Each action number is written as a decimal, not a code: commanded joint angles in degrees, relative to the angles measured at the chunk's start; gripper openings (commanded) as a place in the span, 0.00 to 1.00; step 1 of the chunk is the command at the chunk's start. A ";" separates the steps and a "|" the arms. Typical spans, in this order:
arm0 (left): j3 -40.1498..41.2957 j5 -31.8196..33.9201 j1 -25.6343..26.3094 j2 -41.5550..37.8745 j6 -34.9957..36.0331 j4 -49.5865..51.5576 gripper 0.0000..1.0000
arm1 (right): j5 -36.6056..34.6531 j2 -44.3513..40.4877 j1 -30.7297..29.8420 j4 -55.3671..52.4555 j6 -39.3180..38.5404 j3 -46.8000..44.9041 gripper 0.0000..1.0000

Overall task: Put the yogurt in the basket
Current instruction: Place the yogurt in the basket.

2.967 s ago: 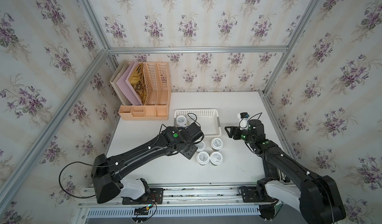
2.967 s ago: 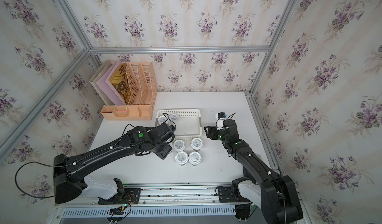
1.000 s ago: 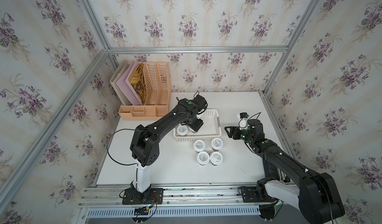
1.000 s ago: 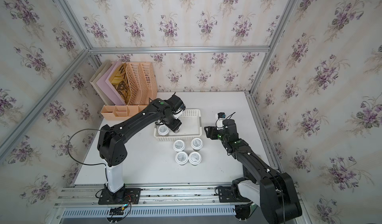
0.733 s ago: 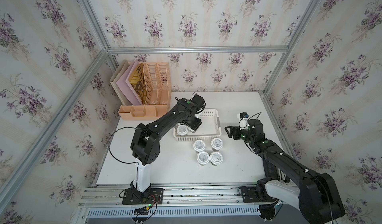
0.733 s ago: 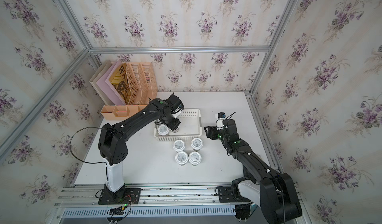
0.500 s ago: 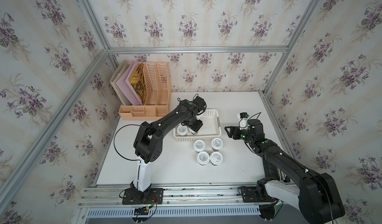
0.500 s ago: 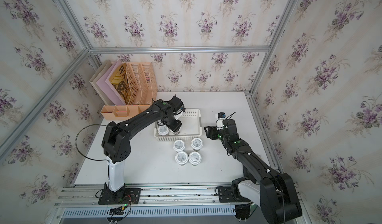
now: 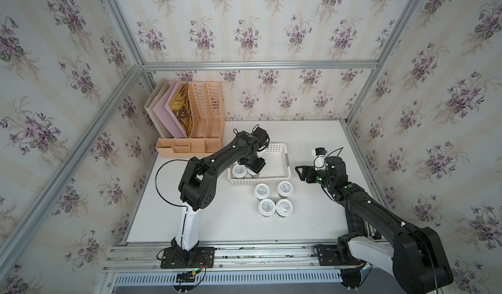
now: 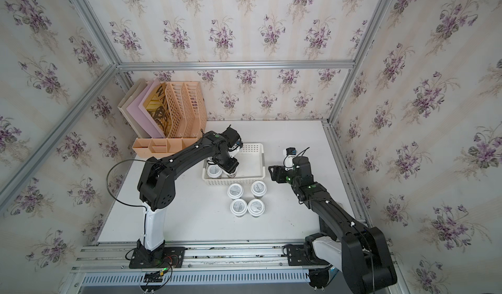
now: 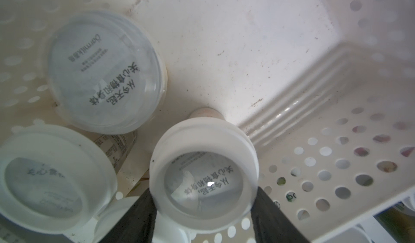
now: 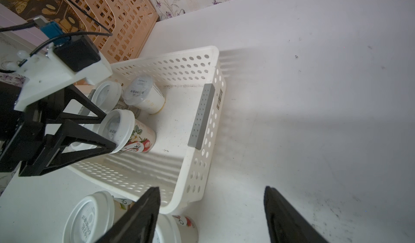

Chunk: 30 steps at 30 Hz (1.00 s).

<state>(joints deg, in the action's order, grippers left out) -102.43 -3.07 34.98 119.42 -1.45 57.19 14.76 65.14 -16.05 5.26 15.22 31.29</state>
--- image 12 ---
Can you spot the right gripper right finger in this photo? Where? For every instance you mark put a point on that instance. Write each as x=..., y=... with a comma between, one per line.
x=285, y=223

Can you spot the white plastic basket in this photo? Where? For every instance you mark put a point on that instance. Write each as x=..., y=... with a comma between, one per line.
x=186, y=129

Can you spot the yellow black patterned book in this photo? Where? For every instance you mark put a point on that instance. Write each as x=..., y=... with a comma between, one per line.
x=53, y=10

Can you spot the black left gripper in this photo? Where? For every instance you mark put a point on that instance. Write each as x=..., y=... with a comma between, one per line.
x=22, y=132

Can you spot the yogurt cup row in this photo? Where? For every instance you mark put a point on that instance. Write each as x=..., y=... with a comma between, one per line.
x=107, y=96
x=175, y=229
x=93, y=216
x=143, y=93
x=130, y=135

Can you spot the peach plastic file organizer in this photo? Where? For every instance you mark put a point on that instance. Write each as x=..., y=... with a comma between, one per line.
x=129, y=21

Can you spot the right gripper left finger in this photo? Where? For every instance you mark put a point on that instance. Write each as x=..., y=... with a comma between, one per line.
x=136, y=225

